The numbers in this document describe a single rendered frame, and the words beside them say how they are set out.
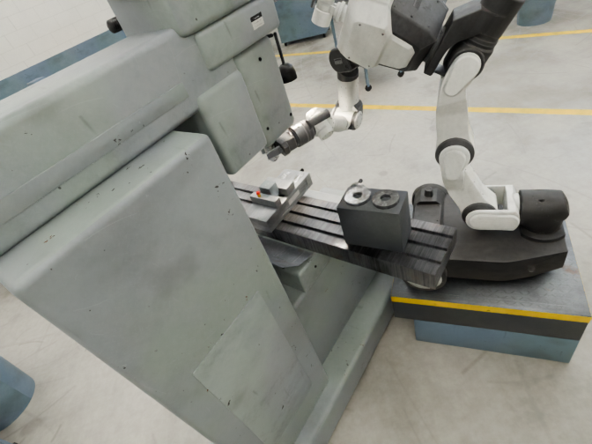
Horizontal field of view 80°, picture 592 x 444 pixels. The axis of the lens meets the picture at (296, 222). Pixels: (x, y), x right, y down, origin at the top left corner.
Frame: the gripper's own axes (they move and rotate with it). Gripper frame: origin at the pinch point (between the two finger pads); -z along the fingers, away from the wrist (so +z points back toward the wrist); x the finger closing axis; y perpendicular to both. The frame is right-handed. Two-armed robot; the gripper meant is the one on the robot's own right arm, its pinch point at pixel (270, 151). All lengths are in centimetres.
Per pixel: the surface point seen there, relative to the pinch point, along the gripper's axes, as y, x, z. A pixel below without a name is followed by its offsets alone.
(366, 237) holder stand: 27.6, 39.6, 9.7
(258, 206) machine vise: 25.8, -8.4, -12.3
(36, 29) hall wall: -39, -670, -100
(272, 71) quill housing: -28.8, 7.4, 8.1
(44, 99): -53, 34, -49
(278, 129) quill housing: -11.3, 9.9, 2.6
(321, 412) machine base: 103, 47, -37
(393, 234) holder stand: 24, 48, 15
